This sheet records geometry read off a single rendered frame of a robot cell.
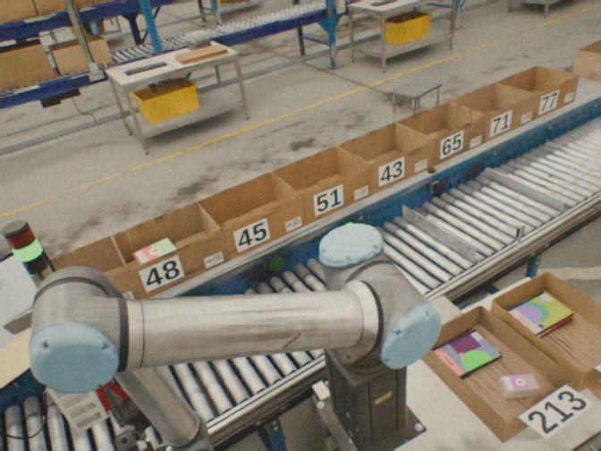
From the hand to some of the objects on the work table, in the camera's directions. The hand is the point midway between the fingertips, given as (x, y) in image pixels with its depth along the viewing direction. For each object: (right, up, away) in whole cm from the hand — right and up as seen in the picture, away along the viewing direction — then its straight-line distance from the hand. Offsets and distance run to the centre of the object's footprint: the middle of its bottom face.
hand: (134, 443), depth 132 cm
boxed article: (+116, +7, +21) cm, 118 cm away
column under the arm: (+68, -1, +20) cm, 71 cm away
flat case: (+103, +16, +33) cm, 110 cm away
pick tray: (+138, +21, +37) cm, 144 cm away
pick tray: (+109, +10, +27) cm, 113 cm away
